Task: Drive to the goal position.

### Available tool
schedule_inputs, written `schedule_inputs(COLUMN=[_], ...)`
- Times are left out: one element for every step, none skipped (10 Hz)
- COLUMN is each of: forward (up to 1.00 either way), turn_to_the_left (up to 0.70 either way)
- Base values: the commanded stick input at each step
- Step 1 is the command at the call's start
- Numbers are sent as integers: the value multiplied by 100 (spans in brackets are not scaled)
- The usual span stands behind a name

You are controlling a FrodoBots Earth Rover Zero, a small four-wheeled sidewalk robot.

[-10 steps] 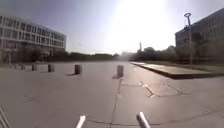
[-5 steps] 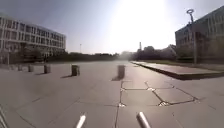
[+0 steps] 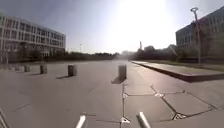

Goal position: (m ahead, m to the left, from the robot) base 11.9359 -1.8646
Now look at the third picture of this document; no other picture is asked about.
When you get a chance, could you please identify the grey concrete bollard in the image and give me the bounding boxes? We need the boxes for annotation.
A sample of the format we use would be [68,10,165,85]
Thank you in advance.
[23,64,32,73]
[117,64,128,81]
[39,63,48,75]
[67,64,78,78]

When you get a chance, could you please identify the row of trees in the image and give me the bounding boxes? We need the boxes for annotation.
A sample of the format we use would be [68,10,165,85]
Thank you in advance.
[41,51,118,63]

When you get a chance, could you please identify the grey paved plaza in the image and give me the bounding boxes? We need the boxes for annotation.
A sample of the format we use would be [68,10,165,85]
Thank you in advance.
[0,59,224,128]

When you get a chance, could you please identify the clump of trees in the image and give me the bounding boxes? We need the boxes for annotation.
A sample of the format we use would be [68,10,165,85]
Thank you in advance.
[132,44,178,62]

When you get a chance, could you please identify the robot's own part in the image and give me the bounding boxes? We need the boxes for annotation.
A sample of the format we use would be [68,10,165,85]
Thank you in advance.
[75,114,87,128]
[136,111,152,128]

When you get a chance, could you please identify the raised concrete platform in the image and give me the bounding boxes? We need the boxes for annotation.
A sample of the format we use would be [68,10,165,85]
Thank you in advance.
[131,60,224,84]

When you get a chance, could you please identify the long pale building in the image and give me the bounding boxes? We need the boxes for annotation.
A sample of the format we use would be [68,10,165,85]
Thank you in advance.
[0,14,67,64]

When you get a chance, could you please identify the street lamp pole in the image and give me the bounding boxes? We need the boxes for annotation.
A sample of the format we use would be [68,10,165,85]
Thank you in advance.
[190,6,203,65]

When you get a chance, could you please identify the dark glass building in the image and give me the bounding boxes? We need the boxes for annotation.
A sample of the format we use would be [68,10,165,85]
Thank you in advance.
[175,5,224,60]

